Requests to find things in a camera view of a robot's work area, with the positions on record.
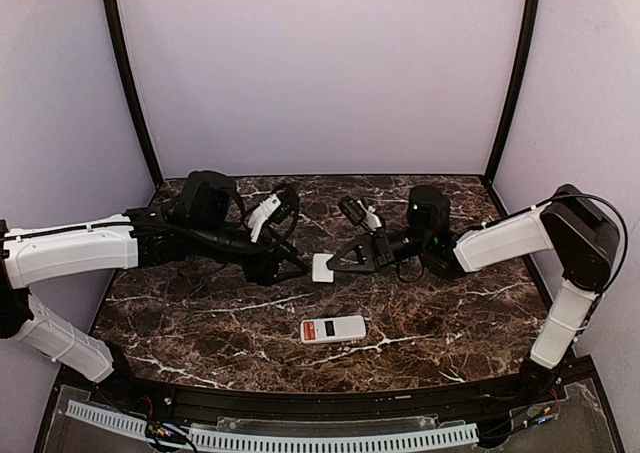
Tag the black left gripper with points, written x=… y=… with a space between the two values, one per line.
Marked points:
x=270 y=266

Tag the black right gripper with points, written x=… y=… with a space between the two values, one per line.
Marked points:
x=381 y=249

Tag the white battery cover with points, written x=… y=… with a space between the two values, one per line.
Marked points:
x=320 y=272

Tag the white red remote control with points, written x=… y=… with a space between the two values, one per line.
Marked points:
x=337 y=329

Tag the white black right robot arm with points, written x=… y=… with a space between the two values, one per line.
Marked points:
x=587 y=233

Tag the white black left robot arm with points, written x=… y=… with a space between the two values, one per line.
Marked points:
x=207 y=219

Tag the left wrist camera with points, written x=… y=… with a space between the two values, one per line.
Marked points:
x=282 y=203

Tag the white slotted cable duct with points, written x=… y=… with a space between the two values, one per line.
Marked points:
x=412 y=434

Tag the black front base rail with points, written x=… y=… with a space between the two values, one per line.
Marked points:
x=483 y=400

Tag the black right frame post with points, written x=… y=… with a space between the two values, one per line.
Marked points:
x=525 y=37

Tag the black frame post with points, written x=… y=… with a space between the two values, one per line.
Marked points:
x=128 y=84
x=525 y=37

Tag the black left frame post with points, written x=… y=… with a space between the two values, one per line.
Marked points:
x=128 y=84

